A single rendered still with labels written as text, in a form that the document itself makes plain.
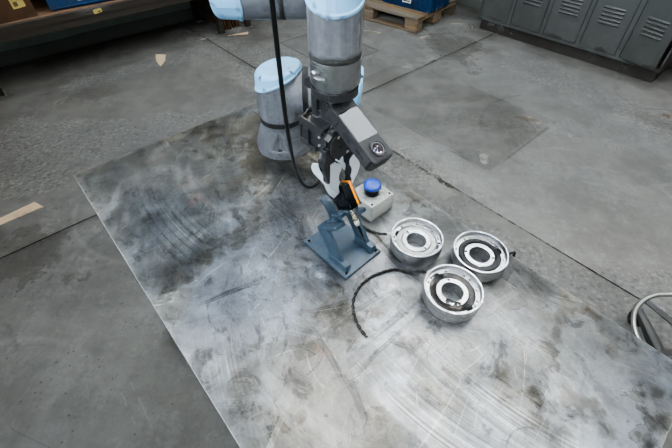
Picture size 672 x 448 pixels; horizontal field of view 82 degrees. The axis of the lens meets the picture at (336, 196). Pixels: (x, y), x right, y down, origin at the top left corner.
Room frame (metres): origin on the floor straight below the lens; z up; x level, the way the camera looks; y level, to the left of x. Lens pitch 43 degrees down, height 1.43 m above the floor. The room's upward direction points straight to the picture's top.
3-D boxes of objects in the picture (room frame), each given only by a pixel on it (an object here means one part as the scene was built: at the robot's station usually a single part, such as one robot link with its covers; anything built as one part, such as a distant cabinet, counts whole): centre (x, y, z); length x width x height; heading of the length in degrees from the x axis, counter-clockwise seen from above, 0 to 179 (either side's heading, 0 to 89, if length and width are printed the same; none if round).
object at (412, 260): (0.52, -0.16, 0.82); 0.10 x 0.10 x 0.04
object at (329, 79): (0.54, 0.00, 1.18); 0.08 x 0.08 x 0.05
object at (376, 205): (0.65, -0.08, 0.82); 0.08 x 0.07 x 0.05; 42
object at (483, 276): (0.48, -0.28, 0.82); 0.10 x 0.10 x 0.04
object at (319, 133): (0.54, 0.01, 1.10); 0.09 x 0.08 x 0.12; 43
